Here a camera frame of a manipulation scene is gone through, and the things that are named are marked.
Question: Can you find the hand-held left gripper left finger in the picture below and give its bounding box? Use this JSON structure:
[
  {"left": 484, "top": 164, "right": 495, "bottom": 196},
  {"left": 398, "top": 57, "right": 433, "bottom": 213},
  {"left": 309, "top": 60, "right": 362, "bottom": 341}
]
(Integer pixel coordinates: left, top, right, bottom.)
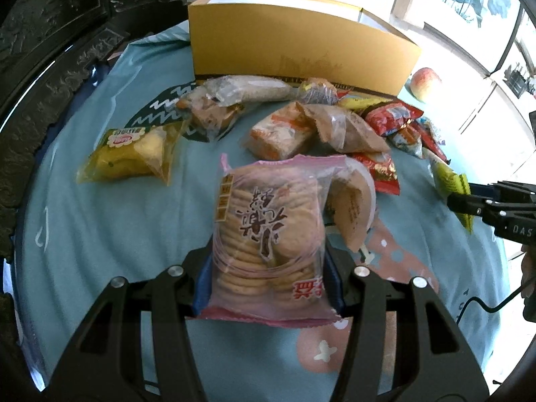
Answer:
[{"left": 50, "top": 245, "right": 215, "bottom": 402}]

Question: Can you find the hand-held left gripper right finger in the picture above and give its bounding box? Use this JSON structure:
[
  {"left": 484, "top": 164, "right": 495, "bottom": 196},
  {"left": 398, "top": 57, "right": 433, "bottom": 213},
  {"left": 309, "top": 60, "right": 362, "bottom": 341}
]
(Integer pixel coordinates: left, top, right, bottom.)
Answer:
[{"left": 322, "top": 244, "right": 489, "bottom": 402}]

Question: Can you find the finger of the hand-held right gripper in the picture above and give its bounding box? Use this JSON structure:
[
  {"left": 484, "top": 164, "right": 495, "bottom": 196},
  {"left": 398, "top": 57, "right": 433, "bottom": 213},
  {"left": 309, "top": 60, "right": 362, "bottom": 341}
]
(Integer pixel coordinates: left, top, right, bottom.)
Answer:
[
  {"left": 446, "top": 193, "right": 493, "bottom": 219},
  {"left": 468, "top": 180, "right": 536, "bottom": 197}
]

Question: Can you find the green yellow snack packet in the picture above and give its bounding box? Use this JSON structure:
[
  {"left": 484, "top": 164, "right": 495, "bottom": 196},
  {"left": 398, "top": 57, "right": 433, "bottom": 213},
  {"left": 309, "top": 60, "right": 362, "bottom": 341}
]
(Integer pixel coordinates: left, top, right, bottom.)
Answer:
[{"left": 431, "top": 161, "right": 475, "bottom": 233}]

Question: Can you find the pink round cracker packet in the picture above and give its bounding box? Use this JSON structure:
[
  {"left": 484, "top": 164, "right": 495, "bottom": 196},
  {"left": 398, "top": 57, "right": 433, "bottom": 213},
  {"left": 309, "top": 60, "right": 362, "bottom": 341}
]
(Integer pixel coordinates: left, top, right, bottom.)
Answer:
[{"left": 200, "top": 153, "right": 342, "bottom": 329}]

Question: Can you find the yellow chip packet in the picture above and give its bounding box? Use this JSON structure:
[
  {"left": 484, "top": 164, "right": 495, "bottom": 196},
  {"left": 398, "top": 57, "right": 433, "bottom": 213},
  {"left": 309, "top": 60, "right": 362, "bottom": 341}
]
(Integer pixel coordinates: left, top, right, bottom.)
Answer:
[{"left": 76, "top": 127, "right": 185, "bottom": 186}]

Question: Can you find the yellow cardboard box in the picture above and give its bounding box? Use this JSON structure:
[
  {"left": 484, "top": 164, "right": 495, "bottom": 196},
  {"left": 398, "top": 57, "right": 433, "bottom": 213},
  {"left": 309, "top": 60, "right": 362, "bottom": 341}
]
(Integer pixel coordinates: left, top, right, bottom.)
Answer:
[{"left": 188, "top": 0, "right": 423, "bottom": 97}]

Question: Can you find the round biscuit clear packet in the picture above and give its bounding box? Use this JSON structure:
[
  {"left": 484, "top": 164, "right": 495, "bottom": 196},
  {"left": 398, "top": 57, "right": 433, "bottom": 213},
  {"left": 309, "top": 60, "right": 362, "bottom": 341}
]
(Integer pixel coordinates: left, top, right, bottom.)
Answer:
[{"left": 322, "top": 155, "right": 378, "bottom": 252}]

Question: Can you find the small red white packet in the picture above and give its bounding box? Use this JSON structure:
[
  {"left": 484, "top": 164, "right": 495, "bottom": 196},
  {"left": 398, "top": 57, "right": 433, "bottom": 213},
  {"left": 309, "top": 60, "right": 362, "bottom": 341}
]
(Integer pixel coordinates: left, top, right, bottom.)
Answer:
[{"left": 389, "top": 128, "right": 423, "bottom": 158}]

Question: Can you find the teal printed tablecloth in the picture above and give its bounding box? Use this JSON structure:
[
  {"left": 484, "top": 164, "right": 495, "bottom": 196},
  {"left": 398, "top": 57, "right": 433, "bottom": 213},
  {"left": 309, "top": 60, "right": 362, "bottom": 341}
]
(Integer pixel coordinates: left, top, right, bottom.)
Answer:
[{"left": 14, "top": 21, "right": 509, "bottom": 402}]

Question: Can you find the dark bottle rack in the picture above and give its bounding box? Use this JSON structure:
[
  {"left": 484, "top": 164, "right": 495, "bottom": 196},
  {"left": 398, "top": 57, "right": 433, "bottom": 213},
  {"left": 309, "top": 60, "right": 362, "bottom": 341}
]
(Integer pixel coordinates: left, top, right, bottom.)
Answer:
[{"left": 502, "top": 61, "right": 536, "bottom": 97}]

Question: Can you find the peach fruit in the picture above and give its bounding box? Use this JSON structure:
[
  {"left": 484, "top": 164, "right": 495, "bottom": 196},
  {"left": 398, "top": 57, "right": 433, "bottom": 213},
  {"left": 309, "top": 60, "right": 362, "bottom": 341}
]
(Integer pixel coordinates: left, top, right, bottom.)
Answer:
[{"left": 408, "top": 67, "right": 443, "bottom": 102}]

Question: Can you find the clear brown snack packet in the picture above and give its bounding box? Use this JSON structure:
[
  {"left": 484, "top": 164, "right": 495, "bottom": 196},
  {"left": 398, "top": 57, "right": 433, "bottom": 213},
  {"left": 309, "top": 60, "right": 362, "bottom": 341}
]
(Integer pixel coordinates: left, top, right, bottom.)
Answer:
[{"left": 299, "top": 103, "right": 392, "bottom": 154}]

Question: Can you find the orange print rice cracker packet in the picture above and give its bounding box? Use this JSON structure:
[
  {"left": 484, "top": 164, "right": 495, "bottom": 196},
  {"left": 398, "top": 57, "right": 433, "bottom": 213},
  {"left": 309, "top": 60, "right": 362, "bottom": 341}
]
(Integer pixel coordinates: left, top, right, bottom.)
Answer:
[{"left": 245, "top": 103, "right": 319, "bottom": 160}]

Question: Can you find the brown pastry packet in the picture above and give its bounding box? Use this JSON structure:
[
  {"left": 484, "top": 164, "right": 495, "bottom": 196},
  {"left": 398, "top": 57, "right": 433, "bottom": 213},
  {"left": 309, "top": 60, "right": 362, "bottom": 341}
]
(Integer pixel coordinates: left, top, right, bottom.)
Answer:
[{"left": 176, "top": 92, "right": 246, "bottom": 141}]

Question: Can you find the small yellow candy packet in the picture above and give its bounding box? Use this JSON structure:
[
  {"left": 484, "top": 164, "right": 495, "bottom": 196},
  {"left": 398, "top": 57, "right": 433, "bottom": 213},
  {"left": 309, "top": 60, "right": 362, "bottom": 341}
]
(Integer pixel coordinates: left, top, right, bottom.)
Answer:
[{"left": 298, "top": 77, "right": 340, "bottom": 104}]

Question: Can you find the cardboard corner protector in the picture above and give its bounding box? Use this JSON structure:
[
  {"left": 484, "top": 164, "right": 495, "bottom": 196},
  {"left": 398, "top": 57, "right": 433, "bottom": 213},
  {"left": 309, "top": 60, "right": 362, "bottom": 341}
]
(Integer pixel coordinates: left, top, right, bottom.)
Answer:
[{"left": 391, "top": 0, "right": 419, "bottom": 21}]

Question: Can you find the long pale rice cake packet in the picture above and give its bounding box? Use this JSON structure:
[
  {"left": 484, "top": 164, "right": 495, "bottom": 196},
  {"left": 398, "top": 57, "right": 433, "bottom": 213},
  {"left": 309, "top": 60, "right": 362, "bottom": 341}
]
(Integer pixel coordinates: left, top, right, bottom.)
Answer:
[{"left": 200, "top": 74, "right": 299, "bottom": 106}]

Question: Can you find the black cable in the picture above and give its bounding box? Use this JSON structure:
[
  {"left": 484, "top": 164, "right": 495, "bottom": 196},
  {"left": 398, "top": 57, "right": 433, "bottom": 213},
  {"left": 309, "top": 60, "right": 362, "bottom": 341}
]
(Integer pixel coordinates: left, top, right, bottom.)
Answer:
[{"left": 454, "top": 278, "right": 536, "bottom": 327}]

